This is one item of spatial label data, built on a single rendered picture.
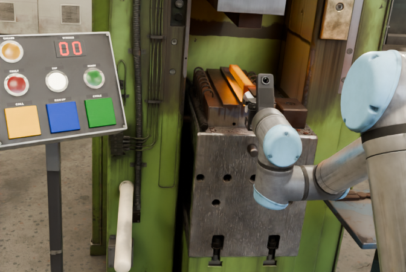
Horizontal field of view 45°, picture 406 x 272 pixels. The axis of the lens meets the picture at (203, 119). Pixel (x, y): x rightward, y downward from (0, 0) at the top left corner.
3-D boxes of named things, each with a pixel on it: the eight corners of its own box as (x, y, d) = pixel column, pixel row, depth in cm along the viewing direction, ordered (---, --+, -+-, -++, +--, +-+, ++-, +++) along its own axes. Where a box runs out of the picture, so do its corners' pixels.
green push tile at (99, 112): (116, 123, 132) (111, 97, 133) (89, 127, 128) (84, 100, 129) (114, 125, 134) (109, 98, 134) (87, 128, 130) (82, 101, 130)
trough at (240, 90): (256, 106, 153) (257, 102, 152) (240, 106, 152) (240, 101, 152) (232, 71, 192) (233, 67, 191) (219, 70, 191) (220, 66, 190)
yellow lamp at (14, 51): (19, 61, 122) (19, 45, 120) (0, 61, 121) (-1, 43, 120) (22, 58, 125) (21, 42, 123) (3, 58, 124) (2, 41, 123)
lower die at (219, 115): (269, 127, 156) (272, 103, 153) (206, 126, 153) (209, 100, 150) (243, 88, 195) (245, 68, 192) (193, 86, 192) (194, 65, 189)
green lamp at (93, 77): (102, 87, 131) (102, 72, 130) (84, 87, 131) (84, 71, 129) (103, 84, 134) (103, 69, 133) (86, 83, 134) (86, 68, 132)
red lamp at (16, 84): (25, 95, 121) (24, 78, 120) (5, 94, 121) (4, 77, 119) (28, 91, 124) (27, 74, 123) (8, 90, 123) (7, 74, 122)
